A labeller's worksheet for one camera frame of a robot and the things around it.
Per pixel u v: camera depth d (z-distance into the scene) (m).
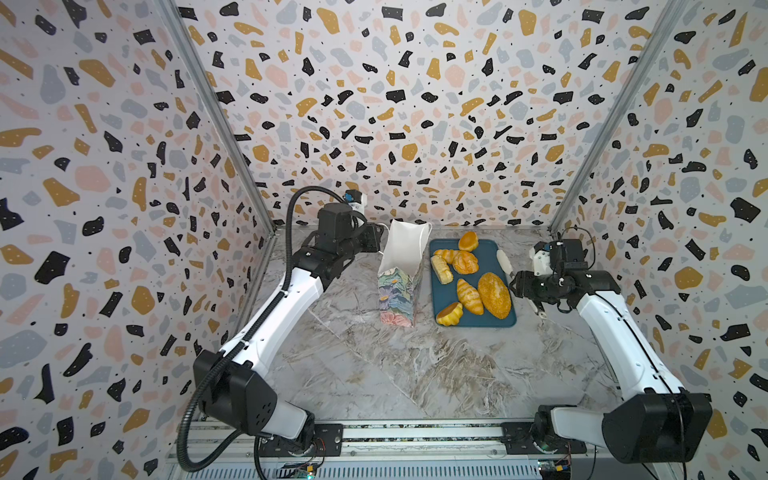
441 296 1.01
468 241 1.13
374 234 0.67
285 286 0.49
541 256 0.73
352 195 0.66
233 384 0.39
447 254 1.09
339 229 0.56
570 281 0.56
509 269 0.82
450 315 0.90
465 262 1.03
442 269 1.03
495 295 0.95
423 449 0.73
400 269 0.77
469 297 0.97
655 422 0.39
